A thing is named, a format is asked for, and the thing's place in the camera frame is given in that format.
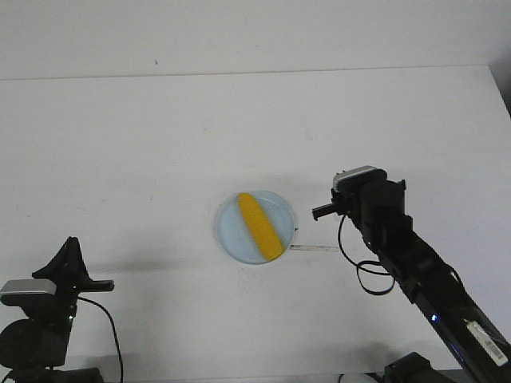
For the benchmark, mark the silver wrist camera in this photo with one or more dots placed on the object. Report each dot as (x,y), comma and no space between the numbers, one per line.
(20,292)
(346,180)

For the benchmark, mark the yellow corn cob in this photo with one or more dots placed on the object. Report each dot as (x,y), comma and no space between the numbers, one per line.
(260,227)

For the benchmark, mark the clear tape strip on table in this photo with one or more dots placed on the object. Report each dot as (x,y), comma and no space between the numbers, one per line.
(313,248)

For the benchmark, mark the light blue round plate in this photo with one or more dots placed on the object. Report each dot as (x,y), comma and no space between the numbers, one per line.
(233,236)

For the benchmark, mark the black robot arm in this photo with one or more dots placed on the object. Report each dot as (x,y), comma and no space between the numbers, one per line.
(376,207)
(34,348)

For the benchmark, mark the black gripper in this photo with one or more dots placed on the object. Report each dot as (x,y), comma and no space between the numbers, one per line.
(60,271)
(342,203)

